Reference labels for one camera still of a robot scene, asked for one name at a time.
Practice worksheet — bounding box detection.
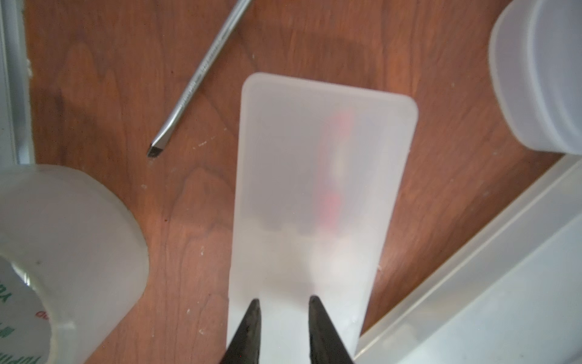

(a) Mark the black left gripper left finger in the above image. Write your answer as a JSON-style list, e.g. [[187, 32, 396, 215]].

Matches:
[[220, 298, 262, 364]]

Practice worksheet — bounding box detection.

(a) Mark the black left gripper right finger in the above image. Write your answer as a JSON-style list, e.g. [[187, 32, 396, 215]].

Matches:
[[309, 295, 353, 364]]

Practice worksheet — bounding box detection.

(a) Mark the small translucent pencil case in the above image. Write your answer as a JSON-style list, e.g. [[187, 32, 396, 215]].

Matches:
[[227, 73, 418, 363]]

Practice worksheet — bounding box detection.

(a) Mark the wide translucent pencil case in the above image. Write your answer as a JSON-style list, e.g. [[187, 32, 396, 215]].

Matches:
[[356, 155, 581, 363]]

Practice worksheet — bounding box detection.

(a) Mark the ribbed translucent pencil case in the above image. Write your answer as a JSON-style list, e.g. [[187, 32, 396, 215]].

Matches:
[[488, 1, 581, 155]]

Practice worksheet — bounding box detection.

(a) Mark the clear tape roll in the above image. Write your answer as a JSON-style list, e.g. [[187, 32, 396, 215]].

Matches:
[[1, 165, 149, 363]]

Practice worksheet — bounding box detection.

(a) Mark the orange handled screwdriver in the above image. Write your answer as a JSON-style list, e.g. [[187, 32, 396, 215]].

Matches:
[[146, 0, 252, 159]]

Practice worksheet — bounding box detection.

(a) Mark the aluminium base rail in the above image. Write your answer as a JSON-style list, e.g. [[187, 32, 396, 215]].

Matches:
[[1, 1, 35, 168]]

